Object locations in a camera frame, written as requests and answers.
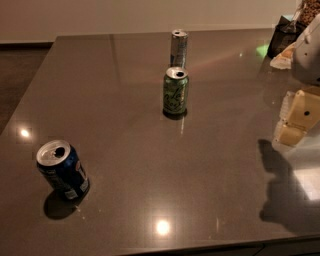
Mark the silver slim can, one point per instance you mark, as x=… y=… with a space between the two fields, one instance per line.
x=179 y=42

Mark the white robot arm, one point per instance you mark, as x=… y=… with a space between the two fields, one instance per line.
x=305 y=63

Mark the black snack bag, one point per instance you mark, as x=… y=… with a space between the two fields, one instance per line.
x=280 y=39

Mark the clear jar of nuts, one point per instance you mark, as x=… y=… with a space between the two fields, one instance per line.
x=309 y=10

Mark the green soda can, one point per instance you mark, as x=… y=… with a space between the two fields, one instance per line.
x=175 y=91

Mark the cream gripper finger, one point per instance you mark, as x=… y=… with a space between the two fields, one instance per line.
x=304 y=114
x=286 y=104

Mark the blue pepsi can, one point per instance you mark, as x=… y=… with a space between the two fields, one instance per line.
x=59 y=163

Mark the white snack packet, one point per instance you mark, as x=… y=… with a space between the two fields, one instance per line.
x=283 y=60

